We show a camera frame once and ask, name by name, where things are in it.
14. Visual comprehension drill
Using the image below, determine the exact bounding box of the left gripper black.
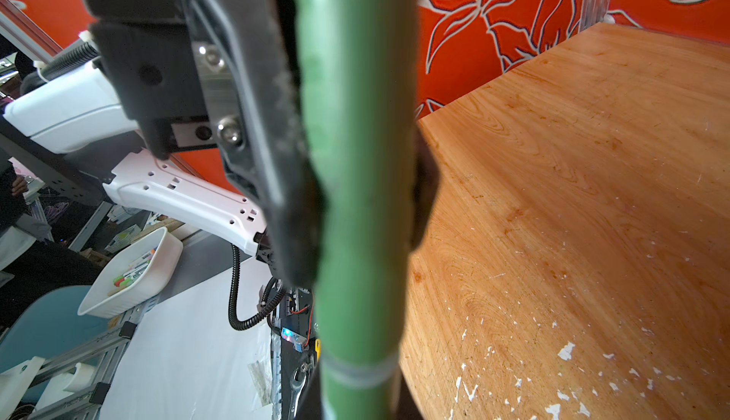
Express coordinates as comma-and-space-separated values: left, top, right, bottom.
84, 0, 323, 289

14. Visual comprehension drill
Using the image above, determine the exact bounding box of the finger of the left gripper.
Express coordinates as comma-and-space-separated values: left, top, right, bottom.
411, 128, 440, 251

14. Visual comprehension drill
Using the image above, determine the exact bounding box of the dark green pen cap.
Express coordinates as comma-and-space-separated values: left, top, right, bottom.
296, 0, 418, 388

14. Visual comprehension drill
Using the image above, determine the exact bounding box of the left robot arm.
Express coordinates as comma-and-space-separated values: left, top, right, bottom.
1, 0, 438, 294

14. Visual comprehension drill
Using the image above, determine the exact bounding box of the silver wrench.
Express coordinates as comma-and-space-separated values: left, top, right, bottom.
287, 363, 310, 420

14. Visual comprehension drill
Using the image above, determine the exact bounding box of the white plastic tray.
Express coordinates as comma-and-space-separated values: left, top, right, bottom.
77, 228, 184, 318

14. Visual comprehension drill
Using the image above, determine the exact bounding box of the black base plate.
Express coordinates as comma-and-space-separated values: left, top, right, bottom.
268, 289, 319, 419

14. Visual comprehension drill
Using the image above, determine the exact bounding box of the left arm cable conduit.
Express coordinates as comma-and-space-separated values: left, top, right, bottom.
226, 242, 289, 333

